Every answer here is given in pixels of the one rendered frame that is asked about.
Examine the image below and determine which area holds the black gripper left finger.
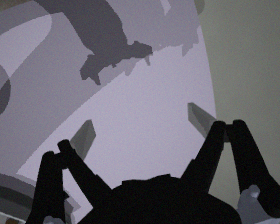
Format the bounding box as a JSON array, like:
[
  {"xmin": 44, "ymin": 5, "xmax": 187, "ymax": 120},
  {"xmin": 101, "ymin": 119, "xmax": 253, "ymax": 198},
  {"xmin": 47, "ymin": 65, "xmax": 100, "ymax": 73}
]
[{"xmin": 25, "ymin": 119, "xmax": 135, "ymax": 224}]

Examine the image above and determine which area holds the grey round turning table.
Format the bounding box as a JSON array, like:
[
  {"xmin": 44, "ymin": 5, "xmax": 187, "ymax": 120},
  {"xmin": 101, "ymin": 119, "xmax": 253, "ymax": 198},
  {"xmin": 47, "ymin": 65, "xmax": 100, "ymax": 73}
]
[{"xmin": 0, "ymin": 186, "xmax": 72, "ymax": 224}]

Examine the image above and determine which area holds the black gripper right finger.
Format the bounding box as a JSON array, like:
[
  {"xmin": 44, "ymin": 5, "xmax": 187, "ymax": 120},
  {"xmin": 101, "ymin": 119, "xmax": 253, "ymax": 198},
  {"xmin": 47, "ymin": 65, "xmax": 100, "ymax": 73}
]
[{"xmin": 163, "ymin": 102, "xmax": 280, "ymax": 224}]

